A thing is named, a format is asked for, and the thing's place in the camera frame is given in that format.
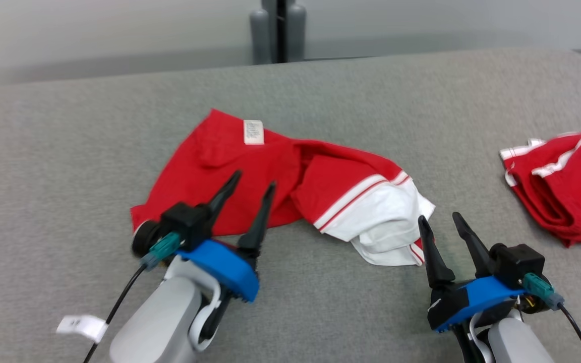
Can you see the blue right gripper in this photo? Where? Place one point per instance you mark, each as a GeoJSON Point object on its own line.
{"type": "Point", "coordinates": [472, 302]}

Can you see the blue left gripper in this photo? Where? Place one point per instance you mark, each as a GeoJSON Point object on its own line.
{"type": "Point", "coordinates": [225, 267]}

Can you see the red shirt with white sleeves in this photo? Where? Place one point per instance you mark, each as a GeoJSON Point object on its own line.
{"type": "Point", "coordinates": [270, 171]}

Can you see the red shorts with white trim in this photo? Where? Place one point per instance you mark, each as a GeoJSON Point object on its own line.
{"type": "Point", "coordinates": [568, 191]}

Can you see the white paper tag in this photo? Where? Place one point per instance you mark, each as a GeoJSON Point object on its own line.
{"type": "Point", "coordinates": [81, 326]}

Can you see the grey partition post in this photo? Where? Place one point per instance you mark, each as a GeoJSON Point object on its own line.
{"type": "Point", "coordinates": [278, 30]}

